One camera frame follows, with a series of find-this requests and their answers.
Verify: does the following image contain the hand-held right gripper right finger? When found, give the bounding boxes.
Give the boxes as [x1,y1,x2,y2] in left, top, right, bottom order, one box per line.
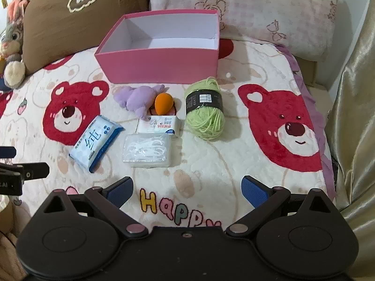
[225,176,340,237]

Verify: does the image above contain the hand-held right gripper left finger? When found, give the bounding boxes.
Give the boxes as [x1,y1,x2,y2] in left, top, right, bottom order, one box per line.
[35,176,149,239]

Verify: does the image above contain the blue wet wipes pack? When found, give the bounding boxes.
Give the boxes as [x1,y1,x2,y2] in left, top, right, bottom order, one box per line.
[69,115,124,173]

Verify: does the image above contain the white tissue pack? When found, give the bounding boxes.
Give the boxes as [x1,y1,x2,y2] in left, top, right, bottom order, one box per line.
[138,103,180,137]

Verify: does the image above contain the green yarn ball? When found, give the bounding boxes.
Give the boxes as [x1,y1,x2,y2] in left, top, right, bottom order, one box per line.
[184,77,226,140]

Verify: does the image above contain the purple plush toy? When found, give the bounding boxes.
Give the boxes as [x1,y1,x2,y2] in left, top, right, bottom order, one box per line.
[114,84,166,120]

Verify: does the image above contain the orange makeup sponge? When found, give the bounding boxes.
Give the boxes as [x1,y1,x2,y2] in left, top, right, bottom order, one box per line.
[155,93,175,115]

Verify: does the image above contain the pink cardboard box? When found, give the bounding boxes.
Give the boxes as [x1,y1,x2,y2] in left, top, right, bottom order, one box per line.
[94,9,221,85]

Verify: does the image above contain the red bear printed blanket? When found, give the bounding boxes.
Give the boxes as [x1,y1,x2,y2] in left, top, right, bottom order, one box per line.
[0,37,337,235]

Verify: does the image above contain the grey bunny plush toy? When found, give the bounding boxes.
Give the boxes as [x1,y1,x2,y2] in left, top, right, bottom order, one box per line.
[0,0,31,90]

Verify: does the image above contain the golden satin curtain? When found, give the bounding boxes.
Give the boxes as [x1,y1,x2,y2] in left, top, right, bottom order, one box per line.
[325,20,375,258]

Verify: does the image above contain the brown cloud pillow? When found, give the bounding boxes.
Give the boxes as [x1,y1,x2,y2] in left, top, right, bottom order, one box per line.
[22,0,148,75]

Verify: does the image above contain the pink floral pillow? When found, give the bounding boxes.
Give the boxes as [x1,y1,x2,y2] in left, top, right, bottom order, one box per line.
[148,0,342,62]

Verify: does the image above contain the beige upholstered bed frame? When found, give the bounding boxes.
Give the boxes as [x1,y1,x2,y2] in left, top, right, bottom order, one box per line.
[293,54,333,90]

